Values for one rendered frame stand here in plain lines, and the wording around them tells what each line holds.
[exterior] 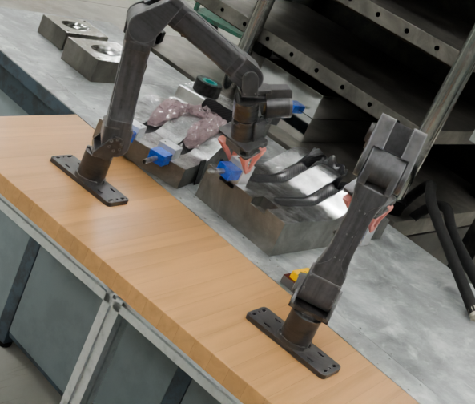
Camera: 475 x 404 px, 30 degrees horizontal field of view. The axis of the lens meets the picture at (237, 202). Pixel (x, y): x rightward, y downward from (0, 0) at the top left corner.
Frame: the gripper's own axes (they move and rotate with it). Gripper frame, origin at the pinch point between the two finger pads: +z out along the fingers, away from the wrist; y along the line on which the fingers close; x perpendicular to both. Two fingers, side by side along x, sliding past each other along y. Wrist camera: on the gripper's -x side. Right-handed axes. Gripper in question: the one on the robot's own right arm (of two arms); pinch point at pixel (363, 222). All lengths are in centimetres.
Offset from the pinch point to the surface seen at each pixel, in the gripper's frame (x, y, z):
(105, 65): 0, 96, 9
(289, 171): -8.2, 30.2, 9.3
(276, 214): 13.9, 14.1, -0.6
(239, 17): -65, 108, 22
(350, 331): 21.6, -16.3, 6.1
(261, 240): 18.0, 14.2, 5.3
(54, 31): 0, 123, 11
